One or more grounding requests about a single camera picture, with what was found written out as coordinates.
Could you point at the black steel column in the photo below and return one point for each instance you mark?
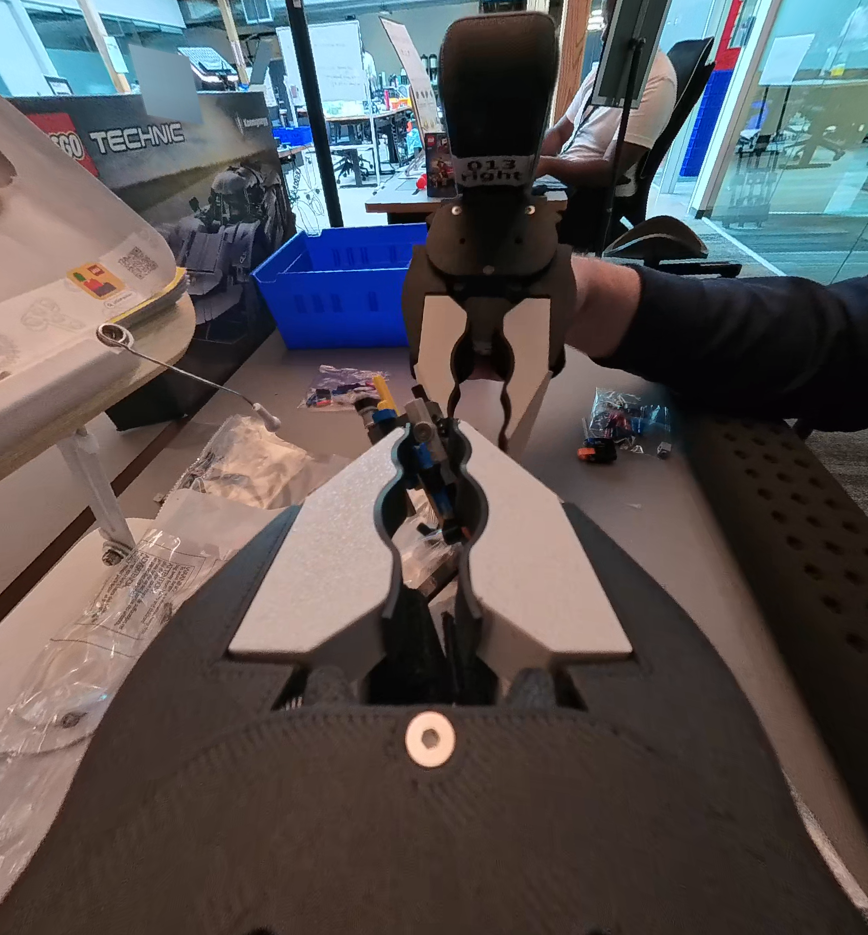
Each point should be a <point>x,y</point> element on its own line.
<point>315,109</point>

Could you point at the person's right forearm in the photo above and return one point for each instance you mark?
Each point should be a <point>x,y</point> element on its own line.
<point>755,343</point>

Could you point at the wooden office desk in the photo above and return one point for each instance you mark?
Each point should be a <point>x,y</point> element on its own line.
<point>397,197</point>

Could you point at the brown cardboard sheet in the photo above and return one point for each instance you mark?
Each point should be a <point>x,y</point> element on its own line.
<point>412,73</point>

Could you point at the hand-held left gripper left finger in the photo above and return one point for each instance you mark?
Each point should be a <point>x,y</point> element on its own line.
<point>309,584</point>

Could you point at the small bag of blue parts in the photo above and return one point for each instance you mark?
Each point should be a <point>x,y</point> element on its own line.
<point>335,387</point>

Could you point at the small bag of lego parts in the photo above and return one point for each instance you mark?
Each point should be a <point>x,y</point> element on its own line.
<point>631,420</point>

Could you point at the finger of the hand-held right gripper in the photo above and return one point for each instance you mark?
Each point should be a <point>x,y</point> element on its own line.
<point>437,343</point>
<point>532,350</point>

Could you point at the person's right hand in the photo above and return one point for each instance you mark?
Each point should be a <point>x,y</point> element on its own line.
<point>602,307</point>

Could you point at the blue plastic bin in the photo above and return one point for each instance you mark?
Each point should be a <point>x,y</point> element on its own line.
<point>331,292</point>

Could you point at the lego instruction booklet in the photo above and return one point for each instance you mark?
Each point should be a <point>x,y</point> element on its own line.
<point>54,241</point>

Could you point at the large white-label lego parts bag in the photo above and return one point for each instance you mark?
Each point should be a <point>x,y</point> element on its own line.
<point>112,606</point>

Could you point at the grey monitor on black pole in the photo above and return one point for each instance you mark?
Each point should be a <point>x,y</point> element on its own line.
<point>634,44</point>

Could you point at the small lego set box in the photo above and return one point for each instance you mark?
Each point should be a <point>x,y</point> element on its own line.
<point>439,168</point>

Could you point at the black office chair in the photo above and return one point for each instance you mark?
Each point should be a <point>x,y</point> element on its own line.
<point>686,109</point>
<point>660,241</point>

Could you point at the black lego set box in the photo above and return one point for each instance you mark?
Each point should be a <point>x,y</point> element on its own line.
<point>207,190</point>

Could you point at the black perforated board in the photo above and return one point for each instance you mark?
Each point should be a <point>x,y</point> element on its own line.
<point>806,555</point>

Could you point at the partly built black lego assembly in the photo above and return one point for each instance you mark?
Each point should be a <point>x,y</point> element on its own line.
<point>426,453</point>

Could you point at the wooden post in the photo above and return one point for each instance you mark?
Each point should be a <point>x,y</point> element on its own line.
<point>572,51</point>

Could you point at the white board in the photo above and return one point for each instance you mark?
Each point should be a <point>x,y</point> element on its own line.
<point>339,58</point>

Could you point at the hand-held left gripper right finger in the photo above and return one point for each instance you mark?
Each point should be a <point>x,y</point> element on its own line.
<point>550,584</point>

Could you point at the clear bag of pale parts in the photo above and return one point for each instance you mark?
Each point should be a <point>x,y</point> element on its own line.
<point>258,460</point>

